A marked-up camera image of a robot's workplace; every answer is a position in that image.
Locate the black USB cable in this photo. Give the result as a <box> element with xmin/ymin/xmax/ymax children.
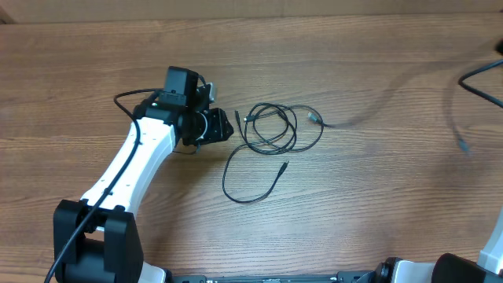
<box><xmin>222</xmin><ymin>102</ymin><xmax>325</xmax><ymax>204</ymax></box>
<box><xmin>308</xmin><ymin>50</ymin><xmax>472</xmax><ymax>156</ymax></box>

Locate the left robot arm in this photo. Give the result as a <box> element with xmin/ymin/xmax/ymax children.
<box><xmin>45</xmin><ymin>66</ymin><xmax>233</xmax><ymax>283</ymax></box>

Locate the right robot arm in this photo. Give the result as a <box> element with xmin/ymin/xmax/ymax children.
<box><xmin>370</xmin><ymin>215</ymin><xmax>502</xmax><ymax>283</ymax></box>

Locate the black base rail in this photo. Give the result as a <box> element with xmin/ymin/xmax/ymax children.
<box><xmin>167</xmin><ymin>270</ymin><xmax>376</xmax><ymax>283</ymax></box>

